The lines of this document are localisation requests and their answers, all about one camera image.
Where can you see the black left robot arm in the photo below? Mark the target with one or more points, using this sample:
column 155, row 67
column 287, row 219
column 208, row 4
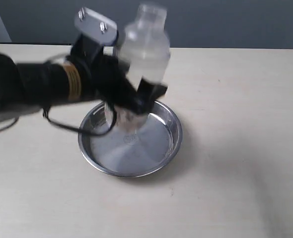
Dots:
column 27, row 87

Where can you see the clear plastic shaker bottle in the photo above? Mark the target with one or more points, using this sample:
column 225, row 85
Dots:
column 144, row 53

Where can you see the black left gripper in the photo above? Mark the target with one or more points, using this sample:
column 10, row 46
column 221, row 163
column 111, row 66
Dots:
column 103, row 79

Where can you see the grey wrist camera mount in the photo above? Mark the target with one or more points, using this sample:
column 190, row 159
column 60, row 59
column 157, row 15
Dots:
column 96, row 26

